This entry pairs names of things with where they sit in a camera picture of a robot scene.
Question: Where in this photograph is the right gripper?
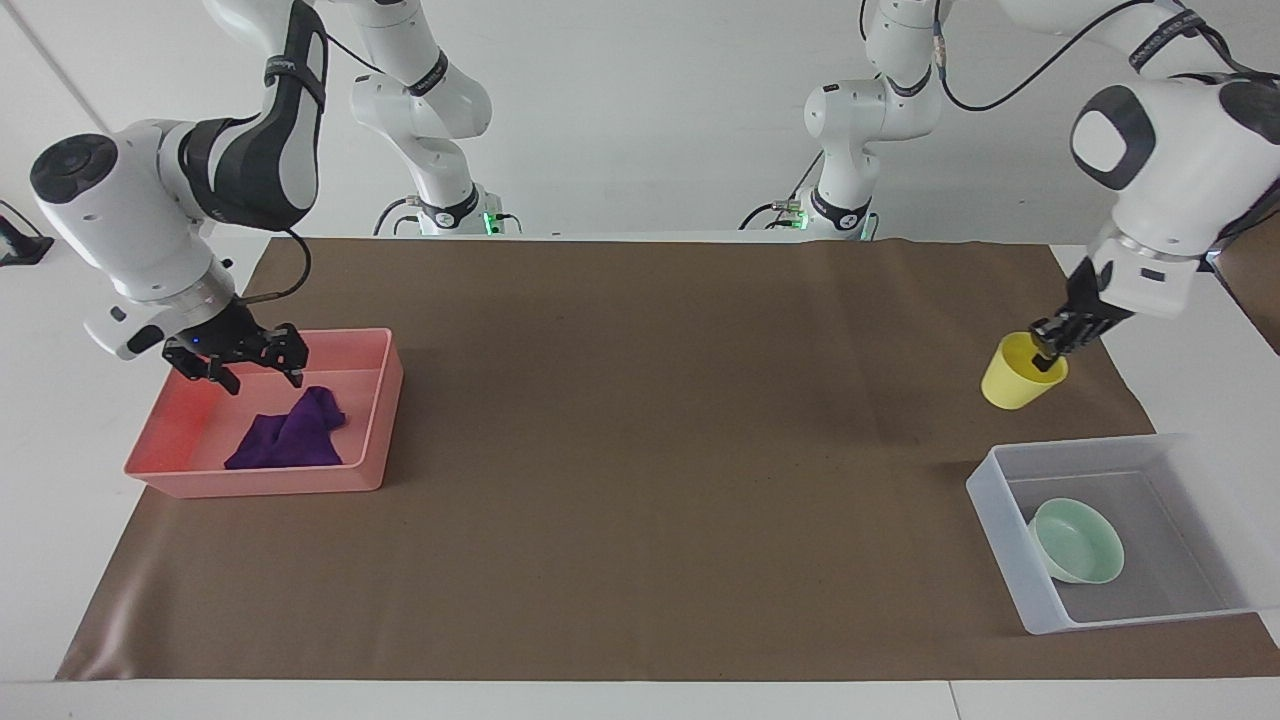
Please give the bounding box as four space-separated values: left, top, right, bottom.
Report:
162 296 310 396

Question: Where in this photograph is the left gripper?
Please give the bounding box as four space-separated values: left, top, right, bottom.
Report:
1029 256 1137 375

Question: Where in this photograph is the yellow plastic cup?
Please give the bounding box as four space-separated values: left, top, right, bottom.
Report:
980 332 1070 411

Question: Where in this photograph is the clear plastic box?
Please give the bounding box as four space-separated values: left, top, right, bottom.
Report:
965 432 1280 636

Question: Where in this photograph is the pink plastic bin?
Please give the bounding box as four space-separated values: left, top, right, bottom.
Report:
123 327 405 499

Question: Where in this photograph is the purple cloth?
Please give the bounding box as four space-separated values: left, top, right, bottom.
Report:
223 386 349 471

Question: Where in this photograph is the light green bowl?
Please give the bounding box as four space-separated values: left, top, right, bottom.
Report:
1028 497 1127 586

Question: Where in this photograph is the black cable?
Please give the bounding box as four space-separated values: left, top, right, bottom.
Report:
240 228 314 303
739 150 827 232
935 0 1161 114
372 195 422 238

